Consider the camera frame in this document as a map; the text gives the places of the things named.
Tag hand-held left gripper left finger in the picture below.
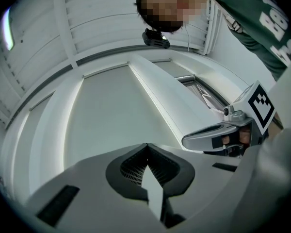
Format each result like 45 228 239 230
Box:
26 143 166 233

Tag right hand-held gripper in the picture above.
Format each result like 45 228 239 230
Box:
181 80 276 153

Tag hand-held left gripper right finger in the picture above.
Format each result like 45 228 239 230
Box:
147 143 241 229

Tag white cleaning tool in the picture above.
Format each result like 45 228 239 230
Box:
141 165 163 221

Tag person's right forearm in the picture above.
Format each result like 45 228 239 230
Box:
266 112 284 137

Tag person's right hand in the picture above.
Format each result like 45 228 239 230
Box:
221 126 252 155

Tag window with short blind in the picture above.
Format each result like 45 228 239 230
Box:
151 58 231 117

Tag narrow grey roller blind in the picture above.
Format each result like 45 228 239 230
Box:
13 92 55 196

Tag white trousers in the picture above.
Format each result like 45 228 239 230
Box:
232 57 291 230

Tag white slatted vent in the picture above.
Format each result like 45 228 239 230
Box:
203 0 223 56

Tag green printed shirt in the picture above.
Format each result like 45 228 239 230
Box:
211 0 291 82

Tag person's head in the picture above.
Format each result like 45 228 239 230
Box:
135 0 215 33

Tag bright ceiling light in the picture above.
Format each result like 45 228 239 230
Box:
1 8 16 51

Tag thin white cable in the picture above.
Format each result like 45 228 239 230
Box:
183 24 193 52

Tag black head camera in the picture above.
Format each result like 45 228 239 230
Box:
141 28 171 50

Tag grey strap with buckle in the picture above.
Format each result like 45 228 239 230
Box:
226 14 243 33

